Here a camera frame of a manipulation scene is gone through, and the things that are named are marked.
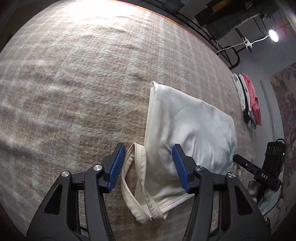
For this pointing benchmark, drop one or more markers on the beige plaid blanket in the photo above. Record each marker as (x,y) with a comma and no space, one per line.
(69,81)

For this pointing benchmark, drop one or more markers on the white folded garment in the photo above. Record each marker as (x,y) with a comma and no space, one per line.
(237,88)

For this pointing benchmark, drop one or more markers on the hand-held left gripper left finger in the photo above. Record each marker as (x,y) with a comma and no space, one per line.
(116,164)

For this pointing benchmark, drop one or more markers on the white clip lamp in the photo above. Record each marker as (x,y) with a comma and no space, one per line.
(273,36)

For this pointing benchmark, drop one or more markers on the black metal clothes rack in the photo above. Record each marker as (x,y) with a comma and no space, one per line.
(238,59)

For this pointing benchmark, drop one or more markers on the pink folded shirt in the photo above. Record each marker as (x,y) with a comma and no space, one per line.
(253,99)

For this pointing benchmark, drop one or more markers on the pale grey folded garment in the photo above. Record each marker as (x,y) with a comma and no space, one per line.
(251,119)

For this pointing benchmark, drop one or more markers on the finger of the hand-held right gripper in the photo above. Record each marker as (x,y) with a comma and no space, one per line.
(242,161)

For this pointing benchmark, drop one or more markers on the white tank top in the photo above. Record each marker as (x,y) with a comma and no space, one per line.
(196,120)

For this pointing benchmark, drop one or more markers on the dark folded garment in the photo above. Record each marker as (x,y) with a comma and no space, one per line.
(247,104)

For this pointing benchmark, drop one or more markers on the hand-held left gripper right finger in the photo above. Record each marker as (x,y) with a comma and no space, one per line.
(180,166)

